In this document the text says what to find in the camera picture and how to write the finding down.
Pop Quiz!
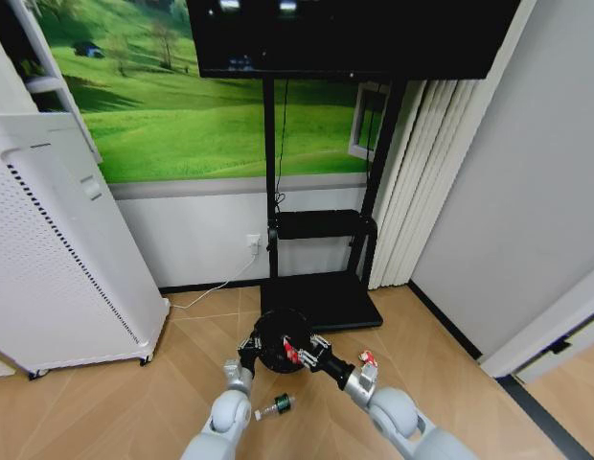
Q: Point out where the round black trash bin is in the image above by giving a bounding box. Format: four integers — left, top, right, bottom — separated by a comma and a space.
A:
252, 308, 314, 376

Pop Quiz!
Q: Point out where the black TV floor stand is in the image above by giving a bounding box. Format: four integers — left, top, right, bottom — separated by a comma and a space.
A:
258, 78, 409, 333

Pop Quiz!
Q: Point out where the black floor threshold strip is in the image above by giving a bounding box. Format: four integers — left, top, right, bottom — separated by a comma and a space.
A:
496, 375, 594, 460

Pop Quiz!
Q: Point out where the clear green-label plastic bottle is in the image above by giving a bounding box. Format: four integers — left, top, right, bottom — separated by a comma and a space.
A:
254, 392, 296, 423

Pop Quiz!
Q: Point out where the white pleated curtain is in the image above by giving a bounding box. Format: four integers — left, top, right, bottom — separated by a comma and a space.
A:
368, 79, 481, 291

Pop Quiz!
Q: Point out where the white perforated air purifier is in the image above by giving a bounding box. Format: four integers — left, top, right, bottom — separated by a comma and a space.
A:
0, 112, 171, 381

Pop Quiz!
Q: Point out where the white door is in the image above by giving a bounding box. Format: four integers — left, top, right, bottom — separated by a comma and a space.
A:
477, 258, 594, 385

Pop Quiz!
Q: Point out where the large black TV screen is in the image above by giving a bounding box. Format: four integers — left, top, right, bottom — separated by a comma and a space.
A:
186, 0, 524, 81

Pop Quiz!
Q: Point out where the white shelf unit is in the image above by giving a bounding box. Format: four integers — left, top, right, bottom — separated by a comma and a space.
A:
0, 0, 104, 166

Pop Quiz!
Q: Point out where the white power cable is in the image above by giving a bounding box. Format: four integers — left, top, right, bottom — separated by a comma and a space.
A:
169, 248, 258, 311

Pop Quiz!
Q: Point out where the black hanging TV cable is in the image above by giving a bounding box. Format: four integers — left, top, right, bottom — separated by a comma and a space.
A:
273, 79, 290, 215

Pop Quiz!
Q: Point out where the green landscape wall mural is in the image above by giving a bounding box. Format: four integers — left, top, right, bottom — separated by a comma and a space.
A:
36, 0, 390, 186

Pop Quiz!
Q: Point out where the white window frame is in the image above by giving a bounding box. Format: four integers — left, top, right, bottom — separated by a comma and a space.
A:
348, 82, 392, 162

